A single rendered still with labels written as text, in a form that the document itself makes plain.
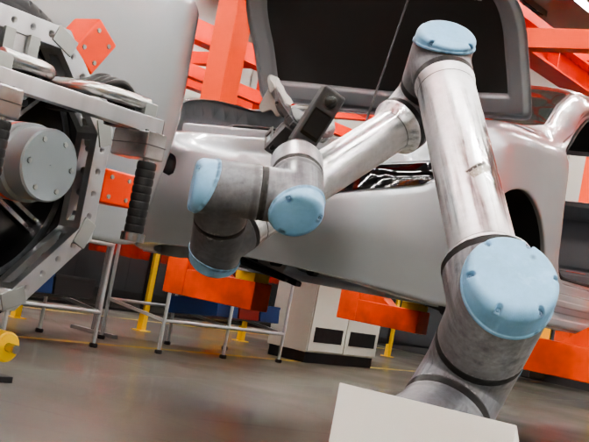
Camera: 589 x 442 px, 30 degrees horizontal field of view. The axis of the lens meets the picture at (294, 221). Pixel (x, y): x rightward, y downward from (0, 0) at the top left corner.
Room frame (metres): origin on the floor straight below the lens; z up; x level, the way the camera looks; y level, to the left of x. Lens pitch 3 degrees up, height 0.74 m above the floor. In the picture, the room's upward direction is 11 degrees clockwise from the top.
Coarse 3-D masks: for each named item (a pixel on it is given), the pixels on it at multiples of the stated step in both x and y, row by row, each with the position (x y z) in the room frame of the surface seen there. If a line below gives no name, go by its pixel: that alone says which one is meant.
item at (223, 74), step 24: (240, 0) 6.50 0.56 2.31; (216, 24) 6.57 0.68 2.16; (240, 24) 6.53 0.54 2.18; (216, 48) 6.55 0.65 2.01; (240, 48) 6.57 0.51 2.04; (216, 72) 6.52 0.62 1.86; (240, 72) 6.60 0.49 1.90; (216, 96) 6.50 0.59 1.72; (168, 264) 6.57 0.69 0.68; (168, 288) 6.55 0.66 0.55; (192, 288) 6.45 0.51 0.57; (216, 288) 6.34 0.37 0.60; (240, 288) 6.24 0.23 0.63; (264, 288) 6.25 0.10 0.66
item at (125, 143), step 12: (120, 132) 2.01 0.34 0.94; (132, 132) 1.99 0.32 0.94; (144, 132) 1.97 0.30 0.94; (156, 132) 1.98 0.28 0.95; (120, 144) 2.00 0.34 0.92; (132, 144) 1.98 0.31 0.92; (144, 144) 1.97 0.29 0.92; (156, 144) 1.98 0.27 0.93; (132, 156) 1.99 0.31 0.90; (144, 156) 1.97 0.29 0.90; (156, 156) 1.99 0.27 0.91
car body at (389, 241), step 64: (192, 128) 5.08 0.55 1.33; (256, 128) 4.92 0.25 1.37; (512, 128) 4.75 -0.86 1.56; (576, 128) 5.55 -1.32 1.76; (384, 192) 4.40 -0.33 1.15; (512, 192) 4.94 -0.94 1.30; (256, 256) 4.62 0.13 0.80; (320, 256) 4.48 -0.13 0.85; (384, 256) 4.42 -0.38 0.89; (576, 256) 8.86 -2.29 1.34; (576, 320) 5.60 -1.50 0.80
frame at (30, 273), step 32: (32, 32) 2.00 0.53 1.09; (64, 32) 2.05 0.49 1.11; (64, 64) 2.08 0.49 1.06; (96, 128) 2.16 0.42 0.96; (96, 160) 2.17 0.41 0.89; (96, 192) 2.18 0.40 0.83; (64, 224) 2.19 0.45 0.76; (32, 256) 2.13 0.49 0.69; (64, 256) 2.14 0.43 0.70; (0, 288) 2.03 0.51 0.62; (32, 288) 2.09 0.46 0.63
